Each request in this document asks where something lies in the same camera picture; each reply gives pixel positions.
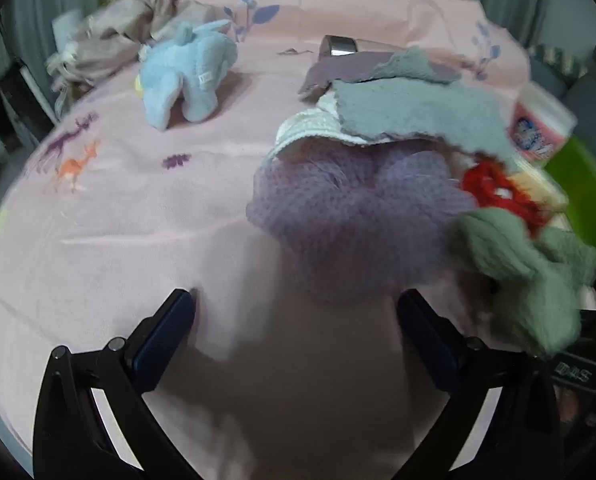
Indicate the yellow white towel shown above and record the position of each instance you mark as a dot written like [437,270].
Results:
[317,122]

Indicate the yellow tissue pack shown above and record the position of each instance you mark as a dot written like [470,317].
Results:
[540,188]

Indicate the purple fluffy towel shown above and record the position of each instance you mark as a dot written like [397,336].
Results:
[371,65]

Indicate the grey sofa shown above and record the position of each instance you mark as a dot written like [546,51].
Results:
[572,81]

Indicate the pink wet wipes canister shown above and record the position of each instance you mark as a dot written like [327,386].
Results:
[541,125]

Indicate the green fluffy cloth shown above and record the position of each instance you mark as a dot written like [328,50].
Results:
[540,279]

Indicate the blue plush elephant toy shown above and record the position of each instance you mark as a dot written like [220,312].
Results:
[186,69]

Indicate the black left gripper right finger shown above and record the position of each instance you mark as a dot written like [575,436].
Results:
[436,341]

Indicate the glass bottle steel cap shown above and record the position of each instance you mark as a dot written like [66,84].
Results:
[340,46]

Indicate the crumpled beige cloth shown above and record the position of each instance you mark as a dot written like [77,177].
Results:
[113,37]

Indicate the pink printed bed sheet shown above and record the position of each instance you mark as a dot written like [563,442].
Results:
[272,384]

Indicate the person's hand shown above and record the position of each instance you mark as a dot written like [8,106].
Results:
[575,408]

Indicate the green cardboard box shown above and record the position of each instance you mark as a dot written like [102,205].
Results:
[573,168]

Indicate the grey-blue fluffy towel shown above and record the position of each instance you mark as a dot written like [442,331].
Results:
[397,108]

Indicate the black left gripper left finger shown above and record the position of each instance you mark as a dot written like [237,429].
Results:
[152,344]

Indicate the red white sock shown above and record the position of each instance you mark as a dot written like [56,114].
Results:
[489,185]

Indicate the purple mesh bath pouf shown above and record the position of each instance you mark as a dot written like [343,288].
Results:
[359,222]

